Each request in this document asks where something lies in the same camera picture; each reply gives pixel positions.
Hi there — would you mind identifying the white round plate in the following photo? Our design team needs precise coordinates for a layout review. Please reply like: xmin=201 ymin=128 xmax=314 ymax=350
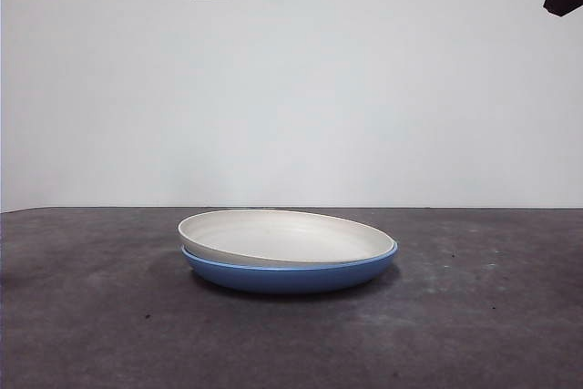
xmin=177 ymin=209 xmax=395 ymax=267

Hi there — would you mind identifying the blue round plate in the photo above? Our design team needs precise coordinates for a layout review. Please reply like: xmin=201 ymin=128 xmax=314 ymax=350
xmin=181 ymin=239 xmax=400 ymax=295

